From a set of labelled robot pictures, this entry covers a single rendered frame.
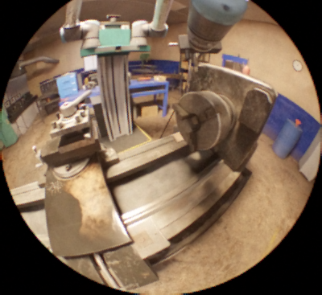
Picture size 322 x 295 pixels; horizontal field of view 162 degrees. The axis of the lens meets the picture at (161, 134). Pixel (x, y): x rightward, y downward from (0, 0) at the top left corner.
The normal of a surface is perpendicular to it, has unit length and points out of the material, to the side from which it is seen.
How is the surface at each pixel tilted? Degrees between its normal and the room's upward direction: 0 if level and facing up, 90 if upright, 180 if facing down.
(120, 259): 0
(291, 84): 90
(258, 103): 90
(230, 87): 90
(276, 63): 90
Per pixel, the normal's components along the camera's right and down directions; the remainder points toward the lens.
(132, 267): 0.06, -0.79
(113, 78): 0.59, 0.51
